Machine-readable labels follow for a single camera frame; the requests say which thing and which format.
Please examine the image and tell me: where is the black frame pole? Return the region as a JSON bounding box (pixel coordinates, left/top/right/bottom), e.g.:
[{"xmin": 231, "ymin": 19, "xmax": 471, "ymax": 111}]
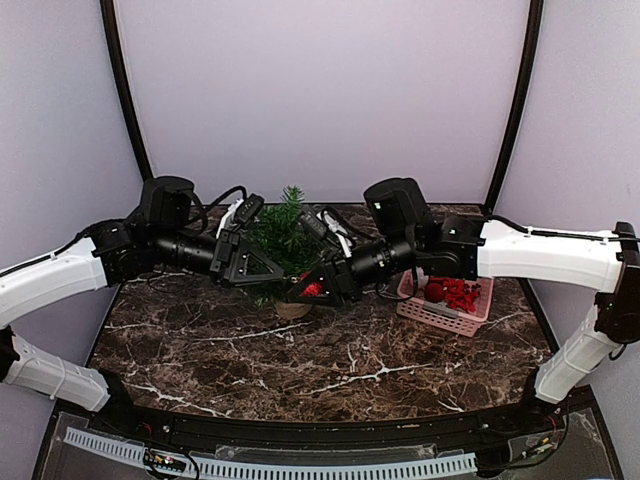
[
  {"xmin": 483, "ymin": 0, "xmax": 544, "ymax": 214},
  {"xmin": 99, "ymin": 0, "xmax": 155, "ymax": 183}
]

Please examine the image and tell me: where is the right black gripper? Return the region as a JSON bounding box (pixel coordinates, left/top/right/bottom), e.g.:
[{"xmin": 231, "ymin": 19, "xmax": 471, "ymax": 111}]
[{"xmin": 287, "ymin": 229, "xmax": 419, "ymax": 308}]

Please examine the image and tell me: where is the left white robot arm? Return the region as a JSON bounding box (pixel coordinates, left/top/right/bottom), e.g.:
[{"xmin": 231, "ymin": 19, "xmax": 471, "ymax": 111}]
[{"xmin": 1, "ymin": 176, "xmax": 284, "ymax": 436}]

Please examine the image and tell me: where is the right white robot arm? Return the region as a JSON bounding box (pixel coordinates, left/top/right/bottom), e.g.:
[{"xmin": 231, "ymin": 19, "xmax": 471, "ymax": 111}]
[{"xmin": 287, "ymin": 177, "xmax": 639, "ymax": 434}]

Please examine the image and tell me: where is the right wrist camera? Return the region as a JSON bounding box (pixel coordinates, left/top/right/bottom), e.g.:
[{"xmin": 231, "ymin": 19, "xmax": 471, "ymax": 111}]
[{"xmin": 298, "ymin": 205, "xmax": 355, "ymax": 258}]

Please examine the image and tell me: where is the pink plastic basket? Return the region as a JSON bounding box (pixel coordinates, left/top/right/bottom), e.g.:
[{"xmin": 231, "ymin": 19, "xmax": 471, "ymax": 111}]
[{"xmin": 396, "ymin": 269, "xmax": 494, "ymax": 337}]

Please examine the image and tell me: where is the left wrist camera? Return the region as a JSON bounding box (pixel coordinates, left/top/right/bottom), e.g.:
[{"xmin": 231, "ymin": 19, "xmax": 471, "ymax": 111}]
[{"xmin": 215, "ymin": 194, "xmax": 265, "ymax": 240}]

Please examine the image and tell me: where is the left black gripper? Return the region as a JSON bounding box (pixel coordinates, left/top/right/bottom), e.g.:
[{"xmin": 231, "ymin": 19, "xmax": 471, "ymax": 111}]
[{"xmin": 152, "ymin": 225, "xmax": 284, "ymax": 288}]

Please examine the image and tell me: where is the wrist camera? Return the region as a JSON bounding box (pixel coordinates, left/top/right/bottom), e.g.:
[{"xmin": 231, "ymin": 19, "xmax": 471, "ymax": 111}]
[
  {"xmin": 298, "ymin": 205, "xmax": 355, "ymax": 258},
  {"xmin": 215, "ymin": 194, "xmax": 265, "ymax": 240}
]

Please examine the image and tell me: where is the red ball ornament cluster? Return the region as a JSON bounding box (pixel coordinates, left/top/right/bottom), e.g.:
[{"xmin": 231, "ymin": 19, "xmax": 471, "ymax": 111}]
[{"xmin": 423, "ymin": 277, "xmax": 482, "ymax": 313}]

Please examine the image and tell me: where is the white perforated cable duct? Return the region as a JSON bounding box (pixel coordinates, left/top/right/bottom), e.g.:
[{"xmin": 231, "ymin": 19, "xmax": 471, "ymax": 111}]
[{"xmin": 63, "ymin": 427, "xmax": 477, "ymax": 480}]

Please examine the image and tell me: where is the left black frame pole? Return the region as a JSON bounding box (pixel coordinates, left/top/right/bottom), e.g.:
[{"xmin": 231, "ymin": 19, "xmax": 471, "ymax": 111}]
[{"xmin": 99, "ymin": 0, "xmax": 155, "ymax": 183}]

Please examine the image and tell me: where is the right black frame pole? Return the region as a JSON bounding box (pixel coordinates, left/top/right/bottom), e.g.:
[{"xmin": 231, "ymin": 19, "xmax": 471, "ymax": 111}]
[{"xmin": 483, "ymin": 0, "xmax": 544, "ymax": 214}]

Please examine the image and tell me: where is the small green christmas tree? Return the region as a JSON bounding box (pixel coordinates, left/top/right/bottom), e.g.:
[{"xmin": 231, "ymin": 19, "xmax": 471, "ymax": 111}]
[{"xmin": 245, "ymin": 186, "xmax": 324, "ymax": 321}]

